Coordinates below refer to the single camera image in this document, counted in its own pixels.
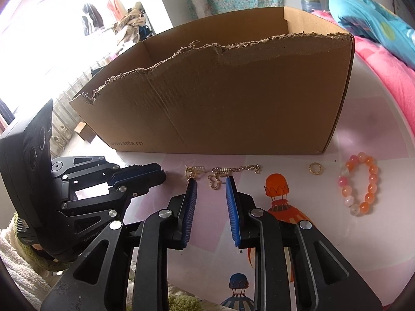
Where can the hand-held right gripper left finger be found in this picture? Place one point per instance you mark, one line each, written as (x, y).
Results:
(189, 213)

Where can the white fluffy cloth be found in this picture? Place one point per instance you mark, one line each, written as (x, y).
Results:
(19, 281)

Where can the small brown cardboard box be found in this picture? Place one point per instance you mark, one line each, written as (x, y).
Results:
(84, 131)

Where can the pile of beige clothes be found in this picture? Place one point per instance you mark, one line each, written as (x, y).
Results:
(133, 22)

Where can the pink floral blanket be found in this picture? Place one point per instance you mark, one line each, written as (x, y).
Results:
(389, 71)

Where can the green fluffy cloth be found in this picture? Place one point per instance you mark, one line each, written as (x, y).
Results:
(184, 303)

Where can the blue printed quilt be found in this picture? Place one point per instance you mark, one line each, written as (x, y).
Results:
(366, 16)

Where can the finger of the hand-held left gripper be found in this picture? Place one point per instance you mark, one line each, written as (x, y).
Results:
(136, 172)
(146, 182)

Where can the white paper roll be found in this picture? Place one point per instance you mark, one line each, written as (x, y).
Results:
(201, 6)

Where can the hanging pink garment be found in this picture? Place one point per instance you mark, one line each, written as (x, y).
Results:
(115, 6)

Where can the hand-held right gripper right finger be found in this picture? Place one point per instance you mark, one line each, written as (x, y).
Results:
(232, 210)

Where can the gold comb-shaped charm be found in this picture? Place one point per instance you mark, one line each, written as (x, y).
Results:
(196, 168)

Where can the blue balloon sticker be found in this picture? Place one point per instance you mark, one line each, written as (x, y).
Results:
(238, 280)

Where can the gold heart pendant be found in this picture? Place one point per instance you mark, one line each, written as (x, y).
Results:
(210, 178)

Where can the orange striped balloon sticker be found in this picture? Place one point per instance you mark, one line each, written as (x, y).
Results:
(275, 184)

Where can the hanging dark jacket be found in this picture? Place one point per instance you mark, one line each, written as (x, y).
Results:
(92, 17)

